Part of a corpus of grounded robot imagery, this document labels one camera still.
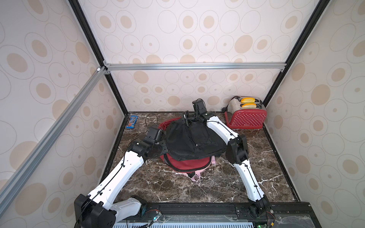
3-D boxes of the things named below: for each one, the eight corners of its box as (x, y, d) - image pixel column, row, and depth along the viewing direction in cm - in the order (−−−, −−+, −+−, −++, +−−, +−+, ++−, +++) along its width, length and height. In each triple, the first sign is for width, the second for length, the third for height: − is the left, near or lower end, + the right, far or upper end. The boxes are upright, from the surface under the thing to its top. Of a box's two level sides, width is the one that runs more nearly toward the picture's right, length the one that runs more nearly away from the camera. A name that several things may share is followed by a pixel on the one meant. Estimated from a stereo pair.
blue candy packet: (127, 128, 113) (126, 126, 111) (131, 117, 120) (130, 115, 118) (134, 128, 113) (133, 126, 111) (137, 117, 120) (137, 115, 118)
